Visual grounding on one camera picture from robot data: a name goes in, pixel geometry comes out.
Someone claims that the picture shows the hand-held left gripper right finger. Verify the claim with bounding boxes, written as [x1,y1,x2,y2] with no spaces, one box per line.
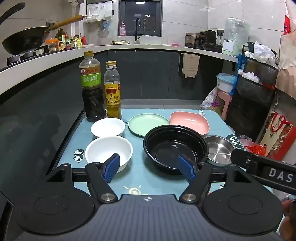
[178,154,250,203]

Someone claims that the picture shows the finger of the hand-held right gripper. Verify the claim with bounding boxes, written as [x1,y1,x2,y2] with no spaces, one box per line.
[231,148,258,173]

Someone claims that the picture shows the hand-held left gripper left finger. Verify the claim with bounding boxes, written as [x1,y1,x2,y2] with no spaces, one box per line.
[46,153,121,203]

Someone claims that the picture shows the stainless steel bowl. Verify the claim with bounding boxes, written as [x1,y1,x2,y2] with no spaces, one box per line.
[203,135,236,167]

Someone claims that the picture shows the green plate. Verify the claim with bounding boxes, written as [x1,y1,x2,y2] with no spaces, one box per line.
[128,113,170,139]

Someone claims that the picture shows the person's right hand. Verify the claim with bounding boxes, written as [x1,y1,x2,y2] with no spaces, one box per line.
[282,199,296,237]

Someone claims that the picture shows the red plastic bag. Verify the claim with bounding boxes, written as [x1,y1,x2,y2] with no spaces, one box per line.
[238,136,266,156]

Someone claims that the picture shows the large white bowl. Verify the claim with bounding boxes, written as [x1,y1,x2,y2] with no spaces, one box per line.
[85,136,134,174]

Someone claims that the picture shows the black round bowl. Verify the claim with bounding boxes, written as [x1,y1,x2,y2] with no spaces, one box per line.
[143,125,209,173]

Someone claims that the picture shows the teal printed tablecloth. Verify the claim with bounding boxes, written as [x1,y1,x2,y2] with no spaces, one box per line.
[57,109,236,202]

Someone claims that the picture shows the small white bowl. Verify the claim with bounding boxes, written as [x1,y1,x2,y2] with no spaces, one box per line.
[91,117,126,138]

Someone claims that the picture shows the pink square bowl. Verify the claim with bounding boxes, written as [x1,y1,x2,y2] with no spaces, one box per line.
[169,111,210,136]

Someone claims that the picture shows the black mesh cart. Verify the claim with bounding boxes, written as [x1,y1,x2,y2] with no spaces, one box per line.
[225,56,279,142]

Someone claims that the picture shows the yellow oil jug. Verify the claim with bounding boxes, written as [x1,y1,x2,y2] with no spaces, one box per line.
[207,102,222,116]

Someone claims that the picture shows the pink plastic stool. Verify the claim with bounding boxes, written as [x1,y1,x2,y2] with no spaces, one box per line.
[214,89,232,117]

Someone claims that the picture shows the dark vinegar bottle green label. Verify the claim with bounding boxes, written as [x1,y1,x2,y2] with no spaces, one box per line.
[79,50,106,122]

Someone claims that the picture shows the printed plastic bag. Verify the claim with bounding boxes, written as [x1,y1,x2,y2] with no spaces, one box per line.
[200,88,222,112]

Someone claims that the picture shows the yellow cooking oil bottle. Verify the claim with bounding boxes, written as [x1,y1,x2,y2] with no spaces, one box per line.
[104,61,122,120]

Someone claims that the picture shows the white container with blue lid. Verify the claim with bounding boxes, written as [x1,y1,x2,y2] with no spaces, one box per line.
[216,73,236,93]

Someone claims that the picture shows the white plastic bag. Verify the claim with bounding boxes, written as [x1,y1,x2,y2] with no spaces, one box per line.
[238,70,260,84]
[245,42,277,67]

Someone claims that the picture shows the kitchen counter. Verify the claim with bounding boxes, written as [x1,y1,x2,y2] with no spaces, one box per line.
[0,43,243,109]

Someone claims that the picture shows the beige hanging trash bin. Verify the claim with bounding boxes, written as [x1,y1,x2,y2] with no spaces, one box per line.
[180,53,200,78]

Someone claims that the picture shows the brown paper bag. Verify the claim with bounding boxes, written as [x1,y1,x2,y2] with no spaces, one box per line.
[275,0,296,94]

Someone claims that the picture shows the flat black appliance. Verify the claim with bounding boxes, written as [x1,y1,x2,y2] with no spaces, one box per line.
[202,43,223,53]

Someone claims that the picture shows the white appliance with plastic cover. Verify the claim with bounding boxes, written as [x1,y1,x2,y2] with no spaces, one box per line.
[222,17,250,57]

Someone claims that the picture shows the black air fryer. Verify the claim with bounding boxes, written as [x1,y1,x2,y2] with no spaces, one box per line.
[196,30,216,50]

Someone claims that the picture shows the silver rice cooker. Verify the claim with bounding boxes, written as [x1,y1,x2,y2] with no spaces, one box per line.
[185,32,198,49]

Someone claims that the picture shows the row of condiment jars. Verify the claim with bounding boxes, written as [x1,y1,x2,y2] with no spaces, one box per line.
[55,28,82,50]

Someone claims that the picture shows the orange lidded container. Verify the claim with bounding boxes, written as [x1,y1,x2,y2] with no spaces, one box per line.
[46,38,59,52]

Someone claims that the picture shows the hanging clear plastic cover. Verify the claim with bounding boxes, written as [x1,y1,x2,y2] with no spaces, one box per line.
[97,22,110,38]

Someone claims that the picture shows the gas stove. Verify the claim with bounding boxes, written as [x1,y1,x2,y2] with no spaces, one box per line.
[6,45,49,66]

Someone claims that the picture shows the black faucet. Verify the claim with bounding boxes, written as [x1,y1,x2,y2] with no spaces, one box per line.
[135,18,141,43]

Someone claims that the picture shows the dark window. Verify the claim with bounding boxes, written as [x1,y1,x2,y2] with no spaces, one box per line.
[118,0,163,37]

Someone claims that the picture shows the paper gift bag red handles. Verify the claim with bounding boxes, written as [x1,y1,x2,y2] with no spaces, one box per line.
[257,110,296,161]

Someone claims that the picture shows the black wok with wooden handle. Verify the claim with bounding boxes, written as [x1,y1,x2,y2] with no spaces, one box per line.
[2,15,88,55]

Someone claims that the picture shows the white wall rack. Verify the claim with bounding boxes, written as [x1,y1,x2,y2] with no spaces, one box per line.
[84,0,115,23]

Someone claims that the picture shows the black pan handle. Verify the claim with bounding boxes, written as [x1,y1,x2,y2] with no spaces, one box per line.
[0,2,26,26]

